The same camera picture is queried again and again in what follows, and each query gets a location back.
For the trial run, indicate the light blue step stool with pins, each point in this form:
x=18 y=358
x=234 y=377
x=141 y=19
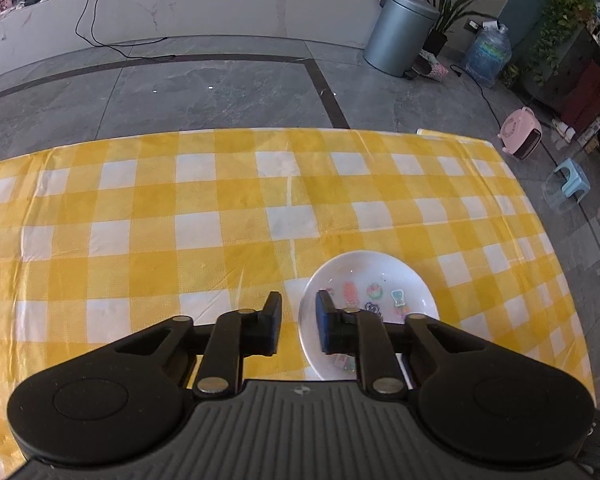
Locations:
x=566 y=186

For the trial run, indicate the tall green floor plant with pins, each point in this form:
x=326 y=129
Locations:
x=450 y=12

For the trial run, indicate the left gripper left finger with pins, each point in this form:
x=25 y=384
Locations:
x=237 y=335

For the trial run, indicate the grey metal trash bin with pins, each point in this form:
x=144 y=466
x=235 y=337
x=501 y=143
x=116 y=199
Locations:
x=399 y=34

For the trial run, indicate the small white sticker dish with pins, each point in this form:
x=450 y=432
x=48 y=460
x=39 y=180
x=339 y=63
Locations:
x=364 y=280

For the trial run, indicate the yellow checkered tablecloth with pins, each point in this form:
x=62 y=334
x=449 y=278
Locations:
x=103 y=238

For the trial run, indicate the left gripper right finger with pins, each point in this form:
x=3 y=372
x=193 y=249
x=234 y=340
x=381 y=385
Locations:
x=373 y=344

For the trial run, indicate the trailing leafy plant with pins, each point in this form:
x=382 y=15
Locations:
x=559 y=21

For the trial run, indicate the blue water jug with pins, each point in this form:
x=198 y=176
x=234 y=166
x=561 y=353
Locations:
x=488 y=54

